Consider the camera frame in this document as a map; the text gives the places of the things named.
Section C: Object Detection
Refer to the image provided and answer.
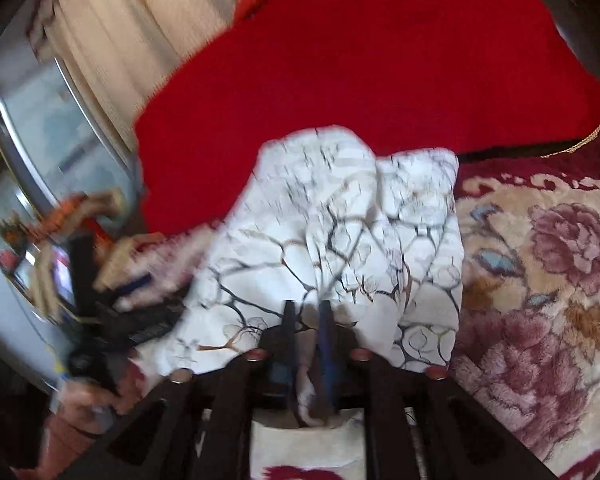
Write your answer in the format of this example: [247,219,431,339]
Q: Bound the beige dotted cloth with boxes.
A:
[27,0,246,151]

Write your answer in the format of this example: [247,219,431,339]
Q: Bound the person's left hand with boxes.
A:
[42,352,151,443]

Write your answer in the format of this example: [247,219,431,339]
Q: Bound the red quilt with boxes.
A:
[132,0,600,236]

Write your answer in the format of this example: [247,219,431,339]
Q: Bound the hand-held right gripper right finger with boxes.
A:
[317,300,561,480]

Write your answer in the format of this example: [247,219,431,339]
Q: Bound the white crackle print garment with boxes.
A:
[115,127,466,428]

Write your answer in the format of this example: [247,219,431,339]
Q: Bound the person's left forearm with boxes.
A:
[7,417,108,480]

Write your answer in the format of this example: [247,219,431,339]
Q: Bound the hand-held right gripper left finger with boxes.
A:
[60,300,301,480]

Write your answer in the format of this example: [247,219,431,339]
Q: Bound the floral plush blanket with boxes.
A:
[130,125,600,480]

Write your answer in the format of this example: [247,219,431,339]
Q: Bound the grey white appliance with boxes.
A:
[0,57,143,391]

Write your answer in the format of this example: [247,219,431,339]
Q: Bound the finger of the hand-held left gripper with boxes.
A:
[96,272,181,312]

